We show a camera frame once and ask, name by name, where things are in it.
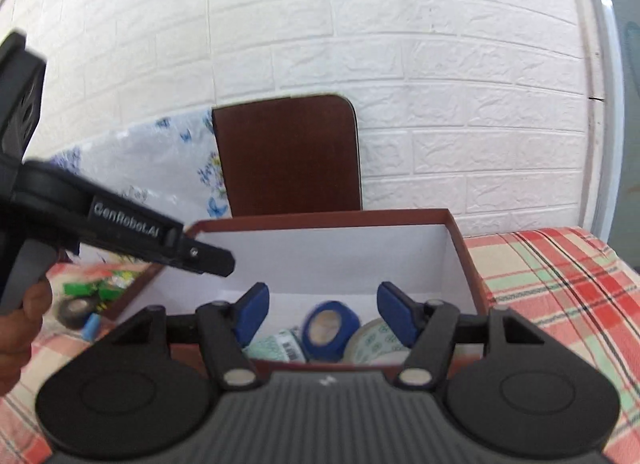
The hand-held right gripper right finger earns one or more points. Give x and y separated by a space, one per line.
396 315

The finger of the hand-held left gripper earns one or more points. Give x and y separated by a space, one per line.
207 258

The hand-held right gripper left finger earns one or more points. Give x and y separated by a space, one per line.
252 314

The blue tape roll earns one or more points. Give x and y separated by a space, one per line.
328 330

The brown cardboard box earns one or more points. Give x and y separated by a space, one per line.
350 249

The person's left hand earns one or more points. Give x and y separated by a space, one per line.
22 339

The white patterned tape roll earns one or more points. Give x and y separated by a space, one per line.
374 344

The white green labelled packet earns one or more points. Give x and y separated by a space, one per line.
277 346

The blue floral cloth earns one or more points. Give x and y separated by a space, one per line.
160 169

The black tape roll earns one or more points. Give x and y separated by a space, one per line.
75 313

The brown wooden chair back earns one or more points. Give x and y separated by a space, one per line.
287 157

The small blue cap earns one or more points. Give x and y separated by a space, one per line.
91 327

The red plaid blanket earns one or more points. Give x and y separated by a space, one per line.
545 284

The white door frame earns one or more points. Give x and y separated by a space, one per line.
602 89

